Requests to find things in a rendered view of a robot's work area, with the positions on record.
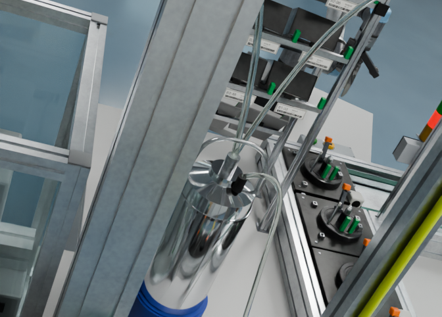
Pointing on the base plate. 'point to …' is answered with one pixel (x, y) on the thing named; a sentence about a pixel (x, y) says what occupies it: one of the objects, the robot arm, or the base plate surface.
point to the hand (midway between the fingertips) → (342, 90)
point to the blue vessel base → (143, 306)
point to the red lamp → (433, 119)
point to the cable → (403, 259)
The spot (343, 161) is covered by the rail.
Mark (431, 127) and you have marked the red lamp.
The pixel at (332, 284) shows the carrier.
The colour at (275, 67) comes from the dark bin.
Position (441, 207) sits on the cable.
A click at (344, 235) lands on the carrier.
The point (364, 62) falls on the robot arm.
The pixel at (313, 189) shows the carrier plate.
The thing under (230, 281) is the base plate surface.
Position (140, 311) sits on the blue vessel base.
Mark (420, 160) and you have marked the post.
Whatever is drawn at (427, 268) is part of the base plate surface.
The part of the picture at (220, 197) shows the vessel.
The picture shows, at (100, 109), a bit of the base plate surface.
